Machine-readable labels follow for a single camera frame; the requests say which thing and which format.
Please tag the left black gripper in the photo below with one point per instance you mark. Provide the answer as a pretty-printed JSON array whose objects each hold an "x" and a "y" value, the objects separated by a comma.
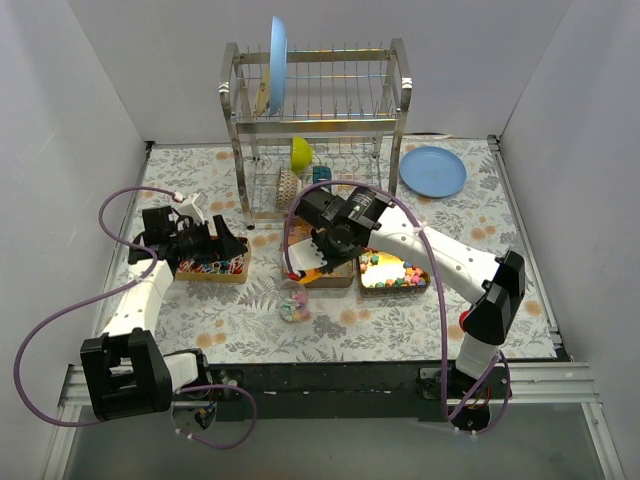
[{"x": 216, "y": 243}]

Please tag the yellow-green bowl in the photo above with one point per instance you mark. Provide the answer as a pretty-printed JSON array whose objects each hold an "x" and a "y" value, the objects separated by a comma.
[{"x": 301, "y": 155}]

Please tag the popsicle candy tin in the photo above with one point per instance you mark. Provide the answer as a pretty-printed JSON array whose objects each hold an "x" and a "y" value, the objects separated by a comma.
[{"x": 341, "y": 277}]

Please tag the large blue plate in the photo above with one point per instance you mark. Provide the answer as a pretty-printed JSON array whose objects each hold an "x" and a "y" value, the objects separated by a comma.
[{"x": 278, "y": 66}]

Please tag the star candy tin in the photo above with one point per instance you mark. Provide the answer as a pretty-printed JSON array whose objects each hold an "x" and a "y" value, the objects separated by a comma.
[{"x": 383, "y": 274}]

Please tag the steel dish rack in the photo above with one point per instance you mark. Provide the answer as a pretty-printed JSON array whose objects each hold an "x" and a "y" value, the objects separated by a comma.
[{"x": 351, "y": 103}]

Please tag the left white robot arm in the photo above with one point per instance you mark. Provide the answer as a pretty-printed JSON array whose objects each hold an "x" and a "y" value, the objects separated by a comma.
[{"x": 125, "y": 372}]

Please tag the clear glass jar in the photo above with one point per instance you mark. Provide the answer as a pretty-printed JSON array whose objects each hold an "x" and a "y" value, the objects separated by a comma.
[{"x": 293, "y": 304}]

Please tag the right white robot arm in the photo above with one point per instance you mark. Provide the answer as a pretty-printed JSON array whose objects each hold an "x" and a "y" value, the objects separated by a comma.
[{"x": 494, "y": 286}]

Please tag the teal white mug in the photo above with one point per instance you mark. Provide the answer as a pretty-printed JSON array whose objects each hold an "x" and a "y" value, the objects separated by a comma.
[{"x": 321, "y": 173}]

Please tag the red jar lid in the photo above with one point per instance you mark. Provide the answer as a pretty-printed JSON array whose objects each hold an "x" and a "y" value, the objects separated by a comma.
[{"x": 463, "y": 320}]

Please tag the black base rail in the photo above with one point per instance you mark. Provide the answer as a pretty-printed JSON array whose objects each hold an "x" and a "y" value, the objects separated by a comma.
[{"x": 406, "y": 389}]

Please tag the beige plate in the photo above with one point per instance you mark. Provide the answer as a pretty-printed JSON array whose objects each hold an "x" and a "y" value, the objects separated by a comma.
[{"x": 262, "y": 97}]

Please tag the patterned bowl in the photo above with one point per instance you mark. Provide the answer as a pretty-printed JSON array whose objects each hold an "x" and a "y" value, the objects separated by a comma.
[{"x": 288, "y": 186}]

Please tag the yellow plastic scoop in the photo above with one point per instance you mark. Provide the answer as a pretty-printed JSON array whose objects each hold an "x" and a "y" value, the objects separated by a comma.
[{"x": 311, "y": 275}]

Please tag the small blue plate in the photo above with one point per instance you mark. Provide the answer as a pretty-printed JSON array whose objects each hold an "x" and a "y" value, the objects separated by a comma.
[{"x": 432, "y": 172}]

